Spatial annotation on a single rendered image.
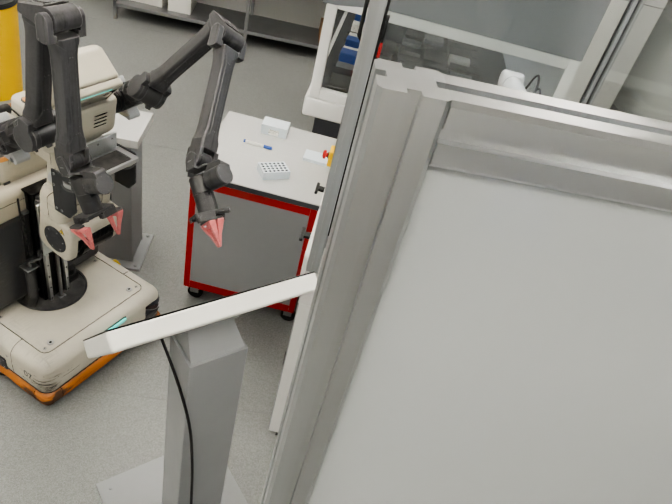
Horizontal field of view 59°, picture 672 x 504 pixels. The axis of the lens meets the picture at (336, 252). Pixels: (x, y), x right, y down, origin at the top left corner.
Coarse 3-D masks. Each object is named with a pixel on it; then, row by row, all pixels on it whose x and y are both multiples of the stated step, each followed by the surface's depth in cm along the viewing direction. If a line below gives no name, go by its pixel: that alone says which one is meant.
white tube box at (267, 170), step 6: (258, 162) 259; (264, 162) 260; (270, 162) 261; (276, 162) 262; (282, 162) 263; (258, 168) 259; (264, 168) 257; (270, 168) 257; (276, 168) 259; (282, 168) 259; (288, 168) 260; (264, 174) 254; (270, 174) 255; (276, 174) 257; (282, 174) 258; (288, 174) 259
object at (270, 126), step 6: (264, 120) 287; (270, 120) 288; (276, 120) 289; (282, 120) 291; (264, 126) 284; (270, 126) 284; (276, 126) 285; (282, 126) 286; (288, 126) 287; (264, 132) 286; (270, 132) 286; (276, 132) 286; (282, 132) 285; (282, 138) 287
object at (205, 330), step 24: (264, 288) 141; (288, 288) 144; (312, 288) 148; (192, 312) 131; (216, 312) 134; (240, 312) 137; (96, 336) 131; (120, 336) 122; (144, 336) 125; (168, 336) 128; (192, 336) 142; (216, 336) 145; (240, 336) 149; (192, 360) 141
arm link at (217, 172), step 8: (192, 152) 164; (192, 160) 163; (216, 160) 160; (192, 168) 163; (200, 168) 163; (208, 168) 162; (216, 168) 158; (224, 168) 160; (208, 176) 159; (216, 176) 158; (224, 176) 159; (232, 176) 162; (208, 184) 160; (216, 184) 159; (224, 184) 160
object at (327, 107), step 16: (336, 0) 266; (352, 0) 265; (320, 48) 280; (320, 64) 285; (320, 80) 290; (320, 96) 295; (336, 96) 294; (304, 112) 301; (320, 112) 300; (336, 112) 299; (320, 128) 308; (336, 128) 306
